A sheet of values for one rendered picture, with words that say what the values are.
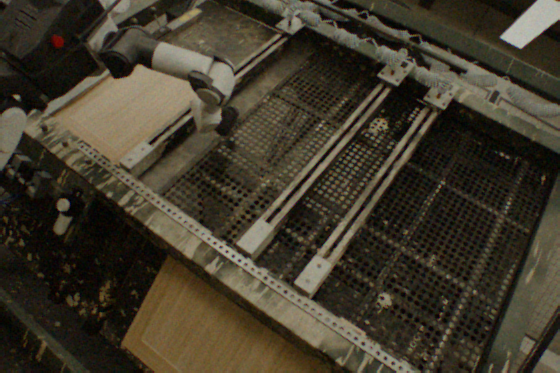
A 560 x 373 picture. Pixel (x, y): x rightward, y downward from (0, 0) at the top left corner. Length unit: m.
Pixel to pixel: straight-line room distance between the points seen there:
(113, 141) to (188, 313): 0.72
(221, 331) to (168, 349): 0.25
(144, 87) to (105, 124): 0.26
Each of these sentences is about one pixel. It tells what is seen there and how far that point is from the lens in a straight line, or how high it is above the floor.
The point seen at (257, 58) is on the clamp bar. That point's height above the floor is 1.53.
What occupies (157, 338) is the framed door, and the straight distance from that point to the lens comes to 1.97.
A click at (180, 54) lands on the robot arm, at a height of 1.37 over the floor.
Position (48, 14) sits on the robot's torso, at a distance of 1.49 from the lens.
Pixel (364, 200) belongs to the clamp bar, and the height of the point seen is 1.24.
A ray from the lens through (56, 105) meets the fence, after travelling 2.11.
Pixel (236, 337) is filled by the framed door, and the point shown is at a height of 0.58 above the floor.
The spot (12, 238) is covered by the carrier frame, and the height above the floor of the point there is 0.26.
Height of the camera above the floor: 1.34
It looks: 4 degrees down
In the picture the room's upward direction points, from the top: 29 degrees clockwise
